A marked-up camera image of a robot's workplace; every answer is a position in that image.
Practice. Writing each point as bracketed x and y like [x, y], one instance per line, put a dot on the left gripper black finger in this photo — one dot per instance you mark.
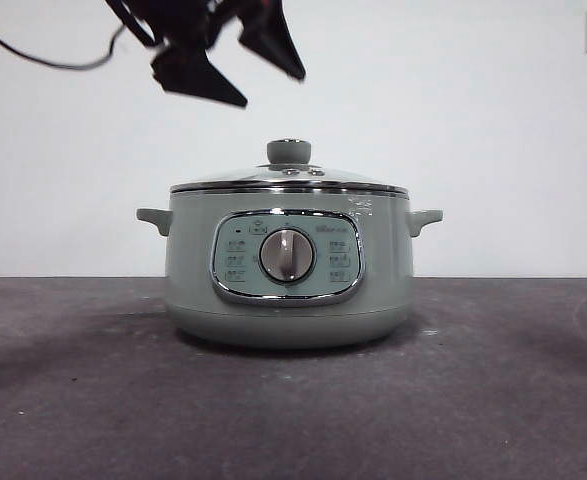
[273, 45]
[193, 75]

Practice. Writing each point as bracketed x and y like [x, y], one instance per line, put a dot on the glass lid with green knob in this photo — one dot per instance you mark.
[289, 150]

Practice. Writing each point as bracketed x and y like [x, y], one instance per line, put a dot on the green electric cooking pot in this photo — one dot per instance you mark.
[198, 310]

